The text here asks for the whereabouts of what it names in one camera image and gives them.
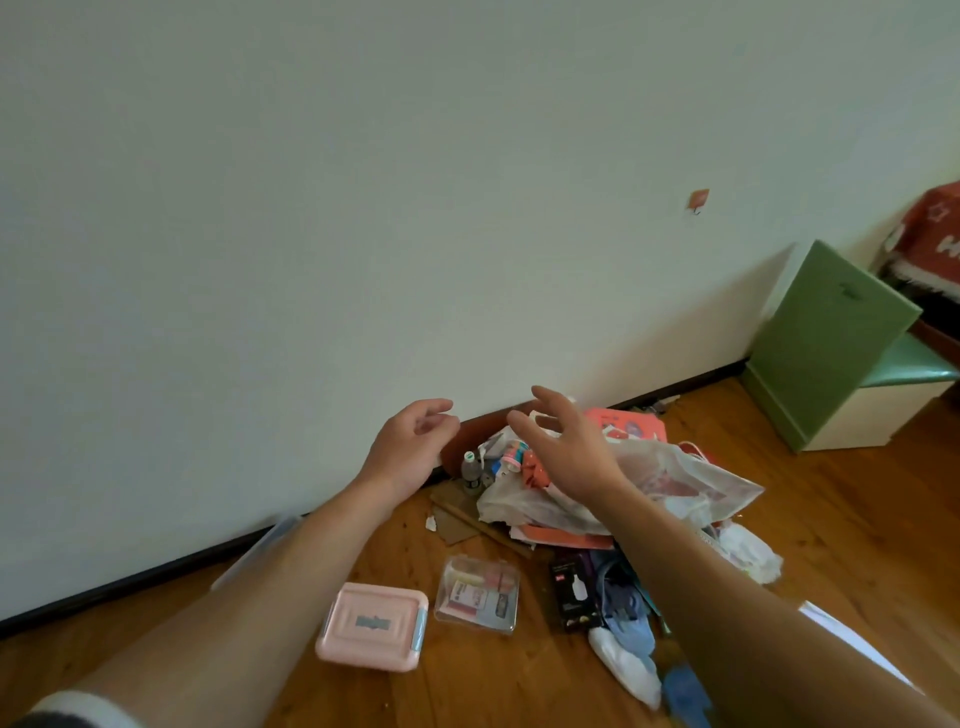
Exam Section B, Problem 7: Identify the person's left hand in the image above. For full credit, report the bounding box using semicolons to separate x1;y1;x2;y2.
357;399;462;505

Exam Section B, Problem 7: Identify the person's right hand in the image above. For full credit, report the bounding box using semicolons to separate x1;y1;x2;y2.
507;386;630;513

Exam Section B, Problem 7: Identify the person's left forearm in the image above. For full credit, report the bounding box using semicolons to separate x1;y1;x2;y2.
30;474;396;728

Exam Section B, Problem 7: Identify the person's right forearm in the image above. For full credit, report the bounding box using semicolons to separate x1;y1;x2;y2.
589;480;960;728

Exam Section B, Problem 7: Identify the brown cardboard piece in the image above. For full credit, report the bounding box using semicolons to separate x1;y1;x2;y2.
429;480;483;547

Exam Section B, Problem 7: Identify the wooden stick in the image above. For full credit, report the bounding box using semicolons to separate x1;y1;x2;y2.
448;498;535;561

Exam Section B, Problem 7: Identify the pink cardboard box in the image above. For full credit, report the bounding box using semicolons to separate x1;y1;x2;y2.
583;407;669;444

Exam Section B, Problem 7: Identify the orange flat book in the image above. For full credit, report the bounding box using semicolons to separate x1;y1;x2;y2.
510;523;617;552

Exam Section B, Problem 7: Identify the white plastic bag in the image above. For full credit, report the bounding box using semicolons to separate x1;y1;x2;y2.
477;426;765;537

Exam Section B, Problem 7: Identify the black packet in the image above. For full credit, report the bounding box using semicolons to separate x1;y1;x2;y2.
549;555;604;633

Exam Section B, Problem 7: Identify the clear plastic box with items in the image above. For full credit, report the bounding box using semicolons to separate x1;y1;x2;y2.
433;555;522;636

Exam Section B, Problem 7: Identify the blue cloth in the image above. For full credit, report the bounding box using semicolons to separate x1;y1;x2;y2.
596;551;664;663

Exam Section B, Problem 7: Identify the pink lunch box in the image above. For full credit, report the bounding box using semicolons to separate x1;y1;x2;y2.
315;582;430;674

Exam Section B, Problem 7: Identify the clear plastic lid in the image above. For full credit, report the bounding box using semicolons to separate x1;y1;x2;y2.
210;513;306;594

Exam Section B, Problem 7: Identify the white tissue packet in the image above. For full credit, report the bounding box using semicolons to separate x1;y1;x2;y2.
587;626;663;711

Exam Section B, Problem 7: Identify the white crumpled cloth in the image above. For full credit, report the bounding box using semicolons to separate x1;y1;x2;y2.
705;520;784;585

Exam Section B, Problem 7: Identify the green storage cabinet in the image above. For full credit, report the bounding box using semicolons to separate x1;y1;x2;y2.
740;240;960;454

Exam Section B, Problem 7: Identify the blue plastic object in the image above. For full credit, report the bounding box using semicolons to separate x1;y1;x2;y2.
658;663;715;728

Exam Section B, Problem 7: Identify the dark baseboard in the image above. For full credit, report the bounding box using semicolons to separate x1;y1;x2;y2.
0;358;750;640

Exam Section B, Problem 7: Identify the red patterned cloth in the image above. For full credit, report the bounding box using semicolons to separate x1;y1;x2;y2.
882;180;960;304

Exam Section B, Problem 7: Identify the white sleeve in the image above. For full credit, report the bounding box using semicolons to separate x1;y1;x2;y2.
28;690;123;728

